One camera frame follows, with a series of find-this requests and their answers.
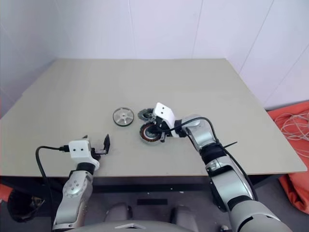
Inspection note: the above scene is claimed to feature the grey round housing lid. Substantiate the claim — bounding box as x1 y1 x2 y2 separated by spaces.
137 107 155 122

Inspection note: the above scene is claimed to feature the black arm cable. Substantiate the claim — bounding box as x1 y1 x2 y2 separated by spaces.
35 144 70 218
166 116 257 201

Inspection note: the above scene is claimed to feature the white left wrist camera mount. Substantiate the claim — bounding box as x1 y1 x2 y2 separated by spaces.
68 139 100 171

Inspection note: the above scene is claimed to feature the orange red object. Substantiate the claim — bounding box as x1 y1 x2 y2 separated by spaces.
0 183 13 203

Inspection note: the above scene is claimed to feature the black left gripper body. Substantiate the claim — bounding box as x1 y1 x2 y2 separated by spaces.
87 137 108 160

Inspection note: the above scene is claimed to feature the motor housing with copper windings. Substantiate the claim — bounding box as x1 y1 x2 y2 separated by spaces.
138 122 165 145

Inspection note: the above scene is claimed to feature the black zip tie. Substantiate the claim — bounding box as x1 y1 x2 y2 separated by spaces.
218 141 239 148

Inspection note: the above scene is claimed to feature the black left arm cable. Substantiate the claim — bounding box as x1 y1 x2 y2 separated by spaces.
35 144 70 218

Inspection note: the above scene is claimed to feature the white cable bundle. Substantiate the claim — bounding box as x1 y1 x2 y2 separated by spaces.
274 107 309 158

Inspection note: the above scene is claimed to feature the grey robot torso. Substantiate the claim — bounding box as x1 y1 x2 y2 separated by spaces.
72 218 232 232

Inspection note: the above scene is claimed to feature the grey rounded shape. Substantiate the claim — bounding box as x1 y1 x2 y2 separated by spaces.
105 202 133 224
170 205 197 225

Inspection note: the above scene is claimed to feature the silver spoked rotor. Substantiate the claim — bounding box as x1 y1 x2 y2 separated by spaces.
112 106 135 127

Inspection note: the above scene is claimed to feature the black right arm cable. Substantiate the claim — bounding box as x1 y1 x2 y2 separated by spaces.
166 116 257 201

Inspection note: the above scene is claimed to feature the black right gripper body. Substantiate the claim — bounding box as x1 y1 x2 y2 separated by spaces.
151 116 174 144

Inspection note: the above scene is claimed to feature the orange fabric cover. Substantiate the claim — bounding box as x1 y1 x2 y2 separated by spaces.
267 101 309 215

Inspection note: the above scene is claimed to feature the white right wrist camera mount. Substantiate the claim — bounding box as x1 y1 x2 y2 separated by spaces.
154 102 182 139

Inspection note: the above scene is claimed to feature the black table frame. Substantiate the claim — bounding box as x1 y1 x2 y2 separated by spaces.
0 175 290 194

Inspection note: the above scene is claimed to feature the black bin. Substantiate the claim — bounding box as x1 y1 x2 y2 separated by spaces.
7 190 46 223

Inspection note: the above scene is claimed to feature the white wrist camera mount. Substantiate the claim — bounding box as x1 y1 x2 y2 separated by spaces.
154 102 182 139
68 139 100 171

